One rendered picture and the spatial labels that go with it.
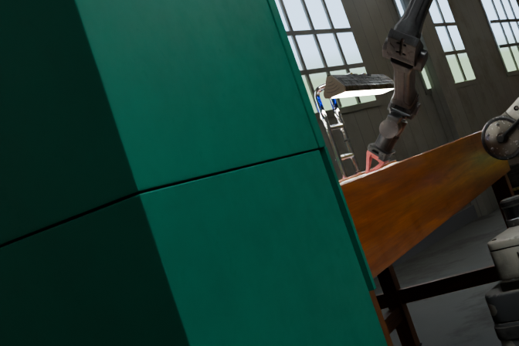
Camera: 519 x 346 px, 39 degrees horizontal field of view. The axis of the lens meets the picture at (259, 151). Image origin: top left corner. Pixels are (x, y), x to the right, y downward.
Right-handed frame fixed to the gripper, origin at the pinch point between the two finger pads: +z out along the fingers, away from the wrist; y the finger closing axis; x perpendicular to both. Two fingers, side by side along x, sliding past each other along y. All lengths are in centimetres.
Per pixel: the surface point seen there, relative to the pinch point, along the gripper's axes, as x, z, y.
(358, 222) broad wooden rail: 22, -15, 86
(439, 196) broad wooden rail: 25.3, -12.2, 26.9
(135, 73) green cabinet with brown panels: 2, -36, 147
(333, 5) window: -169, -5, -349
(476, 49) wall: -97, -11, -605
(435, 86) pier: -87, 27, -465
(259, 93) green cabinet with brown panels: 5, -34, 117
